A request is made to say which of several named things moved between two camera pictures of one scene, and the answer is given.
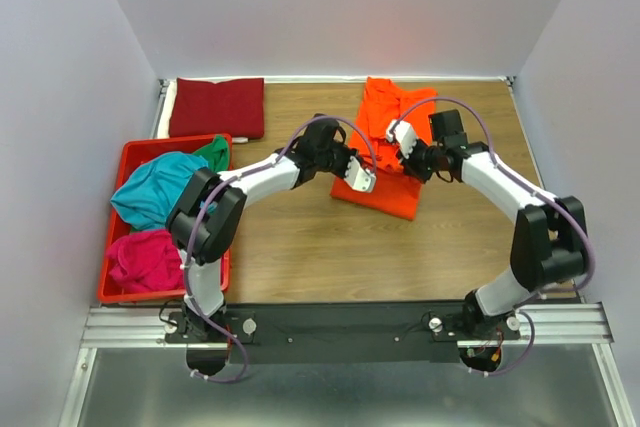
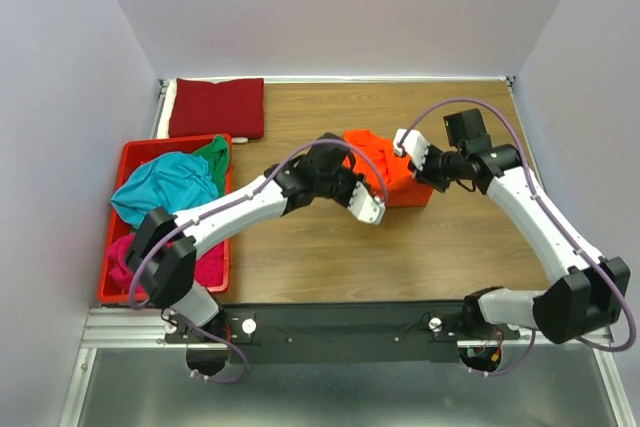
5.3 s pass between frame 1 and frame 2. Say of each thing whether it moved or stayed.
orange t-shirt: moved
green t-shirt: stayed
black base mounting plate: stayed
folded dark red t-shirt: stayed
